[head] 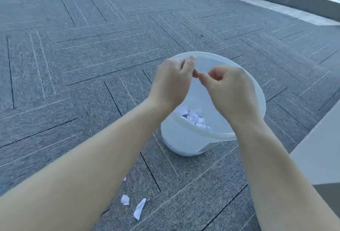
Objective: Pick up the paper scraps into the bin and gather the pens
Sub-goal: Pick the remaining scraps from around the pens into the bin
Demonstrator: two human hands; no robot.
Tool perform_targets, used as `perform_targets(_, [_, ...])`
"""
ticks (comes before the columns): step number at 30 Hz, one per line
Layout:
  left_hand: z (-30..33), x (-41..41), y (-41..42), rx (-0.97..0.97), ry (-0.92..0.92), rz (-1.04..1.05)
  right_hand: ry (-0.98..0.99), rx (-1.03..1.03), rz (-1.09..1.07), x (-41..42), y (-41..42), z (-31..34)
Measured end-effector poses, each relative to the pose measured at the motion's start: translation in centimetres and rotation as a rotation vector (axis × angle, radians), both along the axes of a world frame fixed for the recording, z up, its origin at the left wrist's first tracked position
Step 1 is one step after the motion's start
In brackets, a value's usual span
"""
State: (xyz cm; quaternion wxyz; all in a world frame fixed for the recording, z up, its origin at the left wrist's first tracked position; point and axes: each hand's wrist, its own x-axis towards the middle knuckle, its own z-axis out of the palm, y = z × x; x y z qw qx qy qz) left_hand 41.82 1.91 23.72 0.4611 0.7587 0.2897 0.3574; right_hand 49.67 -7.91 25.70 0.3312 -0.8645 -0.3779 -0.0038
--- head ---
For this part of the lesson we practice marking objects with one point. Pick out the white plastic waste bin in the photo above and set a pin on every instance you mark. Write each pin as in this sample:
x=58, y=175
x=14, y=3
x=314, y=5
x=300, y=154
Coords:
x=180, y=145

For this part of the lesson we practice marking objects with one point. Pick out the person's right hand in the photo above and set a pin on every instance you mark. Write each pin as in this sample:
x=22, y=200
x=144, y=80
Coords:
x=233, y=98

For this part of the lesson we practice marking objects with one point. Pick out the person's left forearm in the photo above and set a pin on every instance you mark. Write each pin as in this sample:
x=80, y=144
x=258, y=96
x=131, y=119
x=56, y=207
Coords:
x=79, y=175

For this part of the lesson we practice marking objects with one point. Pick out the white paper scraps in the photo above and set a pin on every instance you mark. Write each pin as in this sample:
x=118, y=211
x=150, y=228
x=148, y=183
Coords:
x=192, y=118

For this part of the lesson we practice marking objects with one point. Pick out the person's left hand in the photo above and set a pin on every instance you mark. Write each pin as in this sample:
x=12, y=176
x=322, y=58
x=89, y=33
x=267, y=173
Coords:
x=170, y=87

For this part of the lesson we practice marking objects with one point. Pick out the white table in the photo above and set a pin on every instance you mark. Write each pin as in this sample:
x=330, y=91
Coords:
x=318, y=153

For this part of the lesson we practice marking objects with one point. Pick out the person's right forearm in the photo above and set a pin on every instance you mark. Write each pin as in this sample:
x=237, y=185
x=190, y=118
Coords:
x=279, y=185

